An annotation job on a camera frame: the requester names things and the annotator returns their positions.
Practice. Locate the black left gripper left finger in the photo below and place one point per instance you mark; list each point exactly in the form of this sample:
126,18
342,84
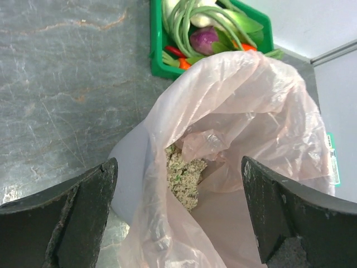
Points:
61,226

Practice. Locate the purple onion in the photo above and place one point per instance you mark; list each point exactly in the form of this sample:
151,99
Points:
202,39

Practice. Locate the green plastic vegetable crate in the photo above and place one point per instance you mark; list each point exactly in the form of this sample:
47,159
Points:
160,38

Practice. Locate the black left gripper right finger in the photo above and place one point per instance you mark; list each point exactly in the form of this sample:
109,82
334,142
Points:
281,208

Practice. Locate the bok choy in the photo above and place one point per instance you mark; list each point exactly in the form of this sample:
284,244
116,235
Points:
246,23

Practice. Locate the cat litter in bag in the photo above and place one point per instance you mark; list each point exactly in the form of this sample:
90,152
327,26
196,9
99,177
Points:
183,177

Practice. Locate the aluminium frame post right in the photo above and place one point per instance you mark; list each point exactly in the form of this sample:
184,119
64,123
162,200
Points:
334,53

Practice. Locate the small orange carrot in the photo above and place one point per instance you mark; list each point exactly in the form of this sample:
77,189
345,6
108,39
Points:
183,64

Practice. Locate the long green beans bundle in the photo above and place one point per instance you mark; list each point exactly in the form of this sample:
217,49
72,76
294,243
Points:
180,28

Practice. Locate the teal box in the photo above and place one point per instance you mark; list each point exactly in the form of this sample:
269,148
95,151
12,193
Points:
334,163

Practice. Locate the green spinach leaves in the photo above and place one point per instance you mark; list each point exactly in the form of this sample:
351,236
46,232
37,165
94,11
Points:
223,45

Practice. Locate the white radish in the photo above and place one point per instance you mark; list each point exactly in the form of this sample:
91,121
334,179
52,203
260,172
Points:
167,8

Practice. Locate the red chili pepper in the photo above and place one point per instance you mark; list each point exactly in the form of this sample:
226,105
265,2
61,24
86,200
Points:
175,51

